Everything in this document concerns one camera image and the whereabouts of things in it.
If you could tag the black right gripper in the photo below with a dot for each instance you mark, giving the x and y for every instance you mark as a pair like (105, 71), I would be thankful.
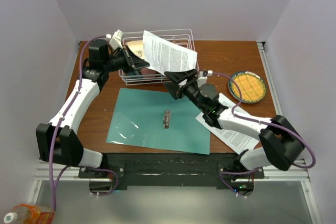
(179, 77)

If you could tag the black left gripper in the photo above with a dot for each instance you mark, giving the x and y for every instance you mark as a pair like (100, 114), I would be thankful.
(133, 62)

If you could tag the printed paper sheet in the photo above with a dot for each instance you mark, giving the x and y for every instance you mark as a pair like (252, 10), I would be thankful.
(163, 55)

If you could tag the teal file folder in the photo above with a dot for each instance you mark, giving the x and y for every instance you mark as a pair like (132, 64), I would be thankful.
(138, 121)

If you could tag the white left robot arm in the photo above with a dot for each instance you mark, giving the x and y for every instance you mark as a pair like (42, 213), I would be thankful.
(57, 140)

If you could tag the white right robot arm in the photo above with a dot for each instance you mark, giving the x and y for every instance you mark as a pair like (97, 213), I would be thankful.
(280, 141)

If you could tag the metal folder clip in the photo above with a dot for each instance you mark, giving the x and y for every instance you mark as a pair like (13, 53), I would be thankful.
(166, 119)

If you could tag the cream square bowl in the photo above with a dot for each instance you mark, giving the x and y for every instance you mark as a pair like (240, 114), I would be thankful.
(136, 47)

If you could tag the pink cup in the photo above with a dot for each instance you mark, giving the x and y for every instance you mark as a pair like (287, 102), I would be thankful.
(147, 71)

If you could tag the yellow patterned round plate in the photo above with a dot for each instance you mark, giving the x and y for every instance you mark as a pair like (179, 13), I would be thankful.
(247, 86)

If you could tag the remaining printed paper stack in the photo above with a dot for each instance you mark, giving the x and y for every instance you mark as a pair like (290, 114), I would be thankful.
(236, 141)

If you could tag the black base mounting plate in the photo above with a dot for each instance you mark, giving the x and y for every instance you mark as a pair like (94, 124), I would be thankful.
(176, 169)

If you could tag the orange drink bottle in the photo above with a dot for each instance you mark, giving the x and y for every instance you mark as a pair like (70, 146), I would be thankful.
(30, 214)

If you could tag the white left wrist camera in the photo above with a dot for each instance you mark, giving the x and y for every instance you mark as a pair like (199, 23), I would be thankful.
(115, 39)

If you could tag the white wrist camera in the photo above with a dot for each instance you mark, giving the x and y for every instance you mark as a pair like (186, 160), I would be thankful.
(203, 76)
(115, 39)

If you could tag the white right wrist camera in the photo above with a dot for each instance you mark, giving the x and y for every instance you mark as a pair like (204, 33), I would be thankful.
(203, 76)

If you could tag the white wire dish rack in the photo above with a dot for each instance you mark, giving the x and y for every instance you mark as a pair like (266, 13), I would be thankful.
(181, 37)

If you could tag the right side aluminium rail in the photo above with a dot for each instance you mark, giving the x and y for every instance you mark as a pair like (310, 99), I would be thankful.
(271, 85)

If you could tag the aluminium frame rail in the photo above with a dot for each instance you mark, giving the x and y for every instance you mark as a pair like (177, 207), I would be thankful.
(268, 174)

